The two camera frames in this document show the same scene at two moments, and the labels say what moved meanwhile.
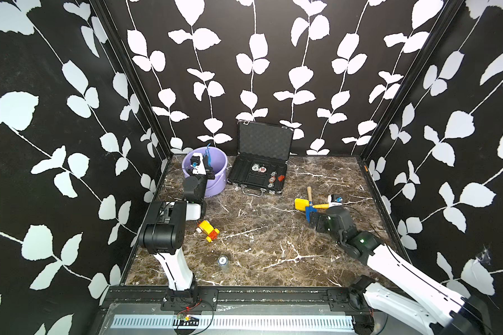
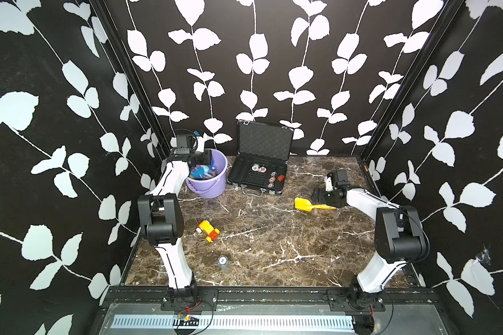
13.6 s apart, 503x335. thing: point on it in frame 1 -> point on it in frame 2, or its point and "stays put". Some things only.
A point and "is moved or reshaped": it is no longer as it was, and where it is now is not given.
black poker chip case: (260, 164) stays put
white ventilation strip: (237, 323) stays put
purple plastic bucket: (219, 163) stays put
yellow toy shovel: (309, 209) is moved or reshaped
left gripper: (208, 176) -> (206, 154)
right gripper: (323, 218) -> (321, 197)
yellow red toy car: (205, 227) stays put
